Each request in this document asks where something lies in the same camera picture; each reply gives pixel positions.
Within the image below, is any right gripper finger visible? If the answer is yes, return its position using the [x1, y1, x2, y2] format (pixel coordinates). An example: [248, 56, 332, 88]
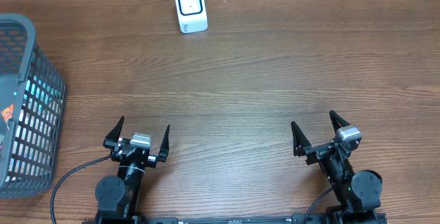
[329, 110, 351, 132]
[291, 121, 311, 157]

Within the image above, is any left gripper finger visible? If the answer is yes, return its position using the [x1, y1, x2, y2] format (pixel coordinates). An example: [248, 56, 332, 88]
[103, 116, 124, 148]
[157, 124, 170, 162]

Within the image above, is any orange snack packet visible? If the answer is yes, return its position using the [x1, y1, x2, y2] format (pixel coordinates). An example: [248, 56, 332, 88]
[1, 104, 14, 128]

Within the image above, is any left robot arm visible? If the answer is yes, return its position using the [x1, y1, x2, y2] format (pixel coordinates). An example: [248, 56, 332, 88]
[94, 117, 170, 224]

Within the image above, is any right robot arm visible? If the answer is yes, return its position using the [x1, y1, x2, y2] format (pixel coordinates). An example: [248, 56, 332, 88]
[291, 110, 388, 223]

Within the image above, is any white barcode scanner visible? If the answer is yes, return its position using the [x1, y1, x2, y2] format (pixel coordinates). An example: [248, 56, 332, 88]
[175, 0, 208, 34]

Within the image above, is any grey plastic mesh basket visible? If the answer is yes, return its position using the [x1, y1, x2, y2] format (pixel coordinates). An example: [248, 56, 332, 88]
[1, 13, 67, 199]

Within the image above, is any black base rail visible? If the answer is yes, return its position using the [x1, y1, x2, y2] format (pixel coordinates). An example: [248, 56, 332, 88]
[82, 212, 389, 224]

